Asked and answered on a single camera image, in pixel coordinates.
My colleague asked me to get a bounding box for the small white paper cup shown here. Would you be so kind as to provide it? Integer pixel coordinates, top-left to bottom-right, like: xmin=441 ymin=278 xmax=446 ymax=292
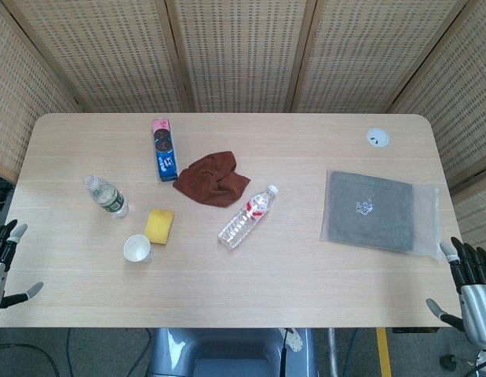
xmin=123 ymin=234 xmax=153 ymax=264

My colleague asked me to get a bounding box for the blue floor cable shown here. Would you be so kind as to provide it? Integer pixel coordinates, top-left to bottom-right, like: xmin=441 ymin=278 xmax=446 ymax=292
xmin=346 ymin=328 xmax=361 ymax=377

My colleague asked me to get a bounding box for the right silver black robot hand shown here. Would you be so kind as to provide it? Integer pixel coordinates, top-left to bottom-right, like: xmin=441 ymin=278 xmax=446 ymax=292
xmin=426 ymin=236 xmax=486 ymax=349

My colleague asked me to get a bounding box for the metal table leg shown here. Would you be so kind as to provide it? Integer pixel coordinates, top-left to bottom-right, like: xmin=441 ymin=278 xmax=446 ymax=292
xmin=327 ymin=328 xmax=340 ymax=377

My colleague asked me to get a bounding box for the thin black rod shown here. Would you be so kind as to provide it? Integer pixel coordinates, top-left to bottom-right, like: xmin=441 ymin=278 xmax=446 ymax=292
xmin=280 ymin=328 xmax=288 ymax=377

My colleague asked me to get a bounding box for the grey cloth in plastic bag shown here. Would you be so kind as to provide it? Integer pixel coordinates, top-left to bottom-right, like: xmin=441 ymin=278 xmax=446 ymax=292
xmin=319 ymin=169 xmax=440 ymax=263

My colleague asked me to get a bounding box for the white perforated plate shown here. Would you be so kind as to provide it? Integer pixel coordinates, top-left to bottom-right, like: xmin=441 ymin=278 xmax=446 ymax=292
xmin=285 ymin=328 xmax=305 ymax=354

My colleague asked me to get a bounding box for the yellow sponge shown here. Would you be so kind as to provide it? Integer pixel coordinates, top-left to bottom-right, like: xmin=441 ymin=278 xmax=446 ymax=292
xmin=144 ymin=208 xmax=176 ymax=247

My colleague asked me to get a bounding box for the green label plastic bottle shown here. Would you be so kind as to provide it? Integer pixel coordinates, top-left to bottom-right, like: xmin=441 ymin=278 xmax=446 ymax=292
xmin=82 ymin=175 xmax=130 ymax=219

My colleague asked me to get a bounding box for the brown cloth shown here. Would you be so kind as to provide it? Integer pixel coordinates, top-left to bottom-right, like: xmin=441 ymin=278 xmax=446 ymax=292
xmin=172 ymin=150 xmax=252 ymax=208

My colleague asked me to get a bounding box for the blue pink cookie box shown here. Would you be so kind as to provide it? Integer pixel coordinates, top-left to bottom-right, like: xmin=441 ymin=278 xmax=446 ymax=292
xmin=150 ymin=117 xmax=179 ymax=183

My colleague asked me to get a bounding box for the capped red label water bottle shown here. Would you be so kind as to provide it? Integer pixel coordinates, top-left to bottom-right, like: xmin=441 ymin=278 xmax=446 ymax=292
xmin=217 ymin=184 xmax=280 ymax=250

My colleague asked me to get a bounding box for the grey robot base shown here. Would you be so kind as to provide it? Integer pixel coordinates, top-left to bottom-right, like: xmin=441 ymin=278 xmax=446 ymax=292
xmin=147 ymin=328 xmax=318 ymax=377

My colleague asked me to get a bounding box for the white table cable grommet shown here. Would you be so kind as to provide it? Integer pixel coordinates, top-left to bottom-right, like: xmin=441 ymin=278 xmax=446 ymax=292
xmin=365 ymin=127 xmax=390 ymax=148

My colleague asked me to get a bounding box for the woven bamboo screen panel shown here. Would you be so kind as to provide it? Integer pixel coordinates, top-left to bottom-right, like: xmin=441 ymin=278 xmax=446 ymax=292
xmin=389 ymin=0 xmax=486 ymax=252
xmin=0 ymin=0 xmax=196 ymax=115
xmin=0 ymin=0 xmax=82 ymax=185
xmin=289 ymin=0 xmax=479 ymax=115
xmin=166 ymin=0 xmax=318 ymax=115

